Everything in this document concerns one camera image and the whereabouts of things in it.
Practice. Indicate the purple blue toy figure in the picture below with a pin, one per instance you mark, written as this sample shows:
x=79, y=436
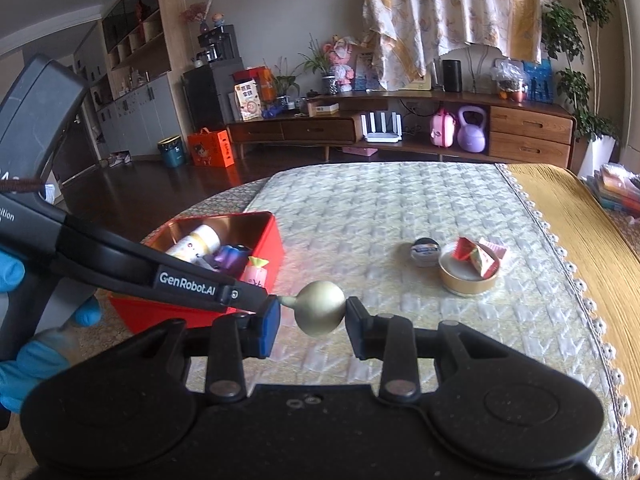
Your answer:
x=229, y=259

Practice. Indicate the pink tube yellow tip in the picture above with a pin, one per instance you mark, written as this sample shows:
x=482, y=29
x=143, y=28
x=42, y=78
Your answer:
x=255, y=271

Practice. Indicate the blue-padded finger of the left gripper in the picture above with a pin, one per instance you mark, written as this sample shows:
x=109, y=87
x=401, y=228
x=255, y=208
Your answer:
x=69, y=247

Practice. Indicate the red candy wrapper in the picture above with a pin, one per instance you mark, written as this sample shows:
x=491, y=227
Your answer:
x=465, y=250

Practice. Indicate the red storage box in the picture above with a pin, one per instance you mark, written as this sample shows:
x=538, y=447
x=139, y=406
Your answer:
x=203, y=294

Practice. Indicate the pink ridged comb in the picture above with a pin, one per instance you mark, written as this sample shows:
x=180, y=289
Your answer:
x=497, y=248

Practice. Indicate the wooden tv cabinet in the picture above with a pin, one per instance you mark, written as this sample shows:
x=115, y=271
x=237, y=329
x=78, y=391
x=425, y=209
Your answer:
x=515, y=132

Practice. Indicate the patterned curtain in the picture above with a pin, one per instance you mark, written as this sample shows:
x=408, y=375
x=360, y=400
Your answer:
x=407, y=35

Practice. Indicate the pink small case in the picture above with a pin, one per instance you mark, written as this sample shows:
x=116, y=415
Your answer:
x=443, y=129

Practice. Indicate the grey patterned table mat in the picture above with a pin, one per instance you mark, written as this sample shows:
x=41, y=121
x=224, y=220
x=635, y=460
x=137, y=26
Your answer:
x=444, y=241

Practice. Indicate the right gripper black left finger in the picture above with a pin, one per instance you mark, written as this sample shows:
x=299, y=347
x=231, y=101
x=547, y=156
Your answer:
x=234, y=338

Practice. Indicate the blue gloved hand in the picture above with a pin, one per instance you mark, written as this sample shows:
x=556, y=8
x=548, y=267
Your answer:
x=46, y=355

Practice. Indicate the yellow tablecloth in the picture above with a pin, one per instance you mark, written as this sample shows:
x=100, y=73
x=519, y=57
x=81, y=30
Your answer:
x=604, y=258

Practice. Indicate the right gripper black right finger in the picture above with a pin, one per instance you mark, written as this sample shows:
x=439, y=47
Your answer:
x=399, y=346

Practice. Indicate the snack box white orange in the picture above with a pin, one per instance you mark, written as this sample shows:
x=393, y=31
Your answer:
x=249, y=103

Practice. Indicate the clear eye-drop bottle black cap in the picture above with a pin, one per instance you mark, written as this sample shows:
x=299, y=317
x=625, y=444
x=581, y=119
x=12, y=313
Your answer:
x=425, y=252

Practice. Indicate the potted green plant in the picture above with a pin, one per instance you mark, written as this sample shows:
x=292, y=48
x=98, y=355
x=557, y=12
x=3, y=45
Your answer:
x=571, y=33

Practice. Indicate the purple kettlebell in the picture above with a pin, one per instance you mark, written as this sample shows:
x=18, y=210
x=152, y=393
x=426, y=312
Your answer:
x=471, y=137

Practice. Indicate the round gold tin lid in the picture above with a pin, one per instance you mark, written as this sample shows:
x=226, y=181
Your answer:
x=460, y=277

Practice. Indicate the orange gift bag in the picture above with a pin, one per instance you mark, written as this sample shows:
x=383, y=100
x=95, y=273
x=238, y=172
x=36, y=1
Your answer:
x=211, y=148

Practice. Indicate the white wifi router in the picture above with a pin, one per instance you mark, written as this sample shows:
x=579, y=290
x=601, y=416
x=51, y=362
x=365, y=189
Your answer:
x=381, y=127

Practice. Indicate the white yellow vitamin bottle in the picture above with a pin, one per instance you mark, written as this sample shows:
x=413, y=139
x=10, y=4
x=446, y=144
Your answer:
x=201, y=242

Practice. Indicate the stack of books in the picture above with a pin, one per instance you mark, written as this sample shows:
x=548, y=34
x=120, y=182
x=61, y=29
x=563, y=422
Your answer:
x=615, y=188

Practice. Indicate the black cylindrical speaker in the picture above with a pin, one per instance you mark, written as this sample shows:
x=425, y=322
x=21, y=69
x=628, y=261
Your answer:
x=452, y=76

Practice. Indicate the beige gourd ornament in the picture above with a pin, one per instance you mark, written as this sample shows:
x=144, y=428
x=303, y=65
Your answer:
x=318, y=308

